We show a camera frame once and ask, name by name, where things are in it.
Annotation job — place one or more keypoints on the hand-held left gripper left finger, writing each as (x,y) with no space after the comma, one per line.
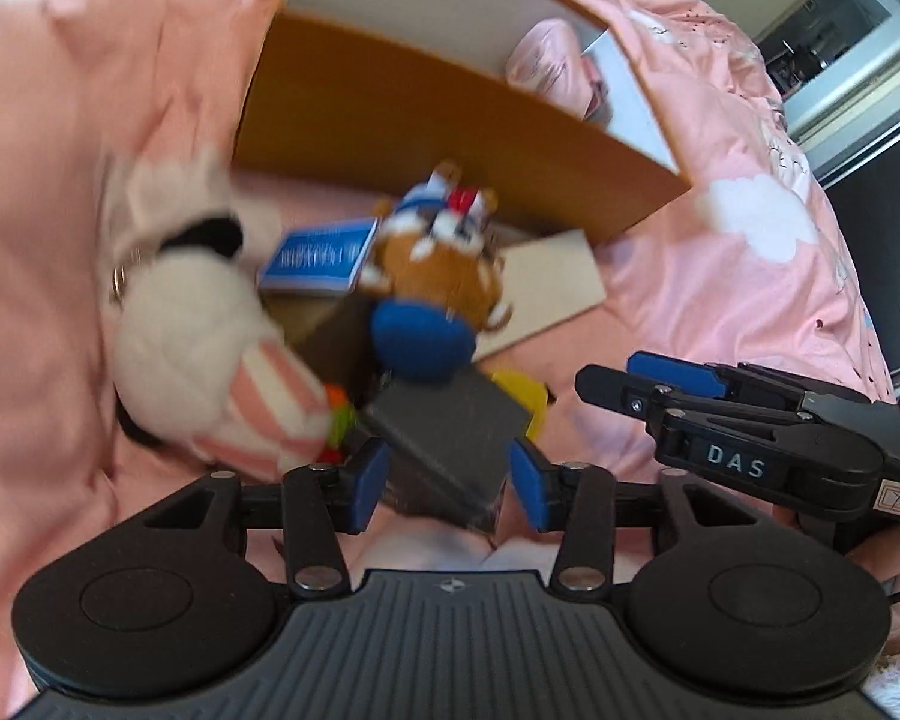
(367,486)

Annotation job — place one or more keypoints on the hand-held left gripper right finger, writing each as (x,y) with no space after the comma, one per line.
(529,489)

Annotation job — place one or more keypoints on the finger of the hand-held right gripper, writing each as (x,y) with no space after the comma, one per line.
(675,375)
(615,390)

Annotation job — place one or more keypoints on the yellow tape measure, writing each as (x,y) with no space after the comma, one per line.
(529,390)

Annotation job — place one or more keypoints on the dark grey box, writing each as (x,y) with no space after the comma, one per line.
(442,427)

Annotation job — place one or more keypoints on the small brown cardboard box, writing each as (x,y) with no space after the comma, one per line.
(337,345)

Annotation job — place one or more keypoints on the brown plush toy blue outfit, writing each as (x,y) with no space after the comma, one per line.
(435,270)

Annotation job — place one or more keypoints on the white plush toy striped outfit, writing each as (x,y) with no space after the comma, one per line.
(187,315)

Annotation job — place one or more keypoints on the orange storage box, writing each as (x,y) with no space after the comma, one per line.
(420,127)

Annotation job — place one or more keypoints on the red green small toy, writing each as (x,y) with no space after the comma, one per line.
(337,409)

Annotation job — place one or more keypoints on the pink printed bed sheet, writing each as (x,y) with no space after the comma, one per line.
(720,300)

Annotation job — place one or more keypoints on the white flat board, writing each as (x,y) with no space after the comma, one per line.
(547,285)

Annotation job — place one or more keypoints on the blue card box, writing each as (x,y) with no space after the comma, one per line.
(315,255)

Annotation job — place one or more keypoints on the pink plush toy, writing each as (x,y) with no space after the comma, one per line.
(555,67)

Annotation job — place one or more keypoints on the white door frame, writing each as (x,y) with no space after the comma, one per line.
(855,135)

